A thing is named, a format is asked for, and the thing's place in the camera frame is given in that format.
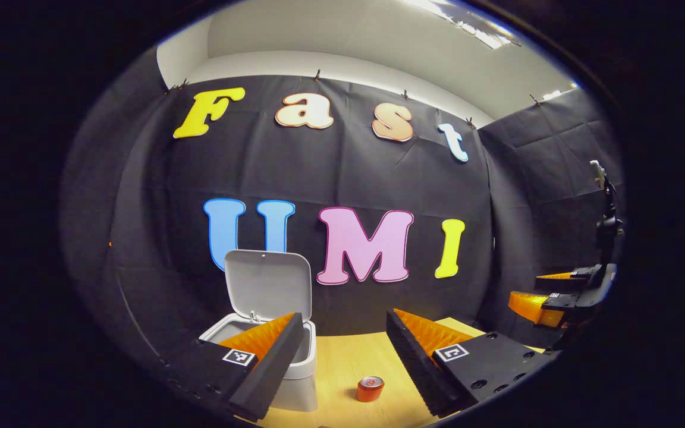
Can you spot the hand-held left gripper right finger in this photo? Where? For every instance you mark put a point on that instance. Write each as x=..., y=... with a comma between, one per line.
x=417, y=368

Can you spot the wooden desktop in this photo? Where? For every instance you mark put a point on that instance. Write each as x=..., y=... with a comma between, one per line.
x=348, y=362

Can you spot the grey desktop garbage bin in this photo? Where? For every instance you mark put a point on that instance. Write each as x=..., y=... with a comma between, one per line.
x=268, y=285

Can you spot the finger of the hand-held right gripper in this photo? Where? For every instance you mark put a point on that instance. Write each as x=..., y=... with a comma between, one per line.
x=530, y=306
x=562, y=282

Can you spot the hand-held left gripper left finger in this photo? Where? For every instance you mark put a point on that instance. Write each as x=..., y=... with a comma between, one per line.
x=274, y=368

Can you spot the red pop can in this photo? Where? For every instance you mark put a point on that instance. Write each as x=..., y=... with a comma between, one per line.
x=370, y=390

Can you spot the black backdrop cloth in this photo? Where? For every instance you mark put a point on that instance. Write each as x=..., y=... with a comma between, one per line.
x=348, y=178

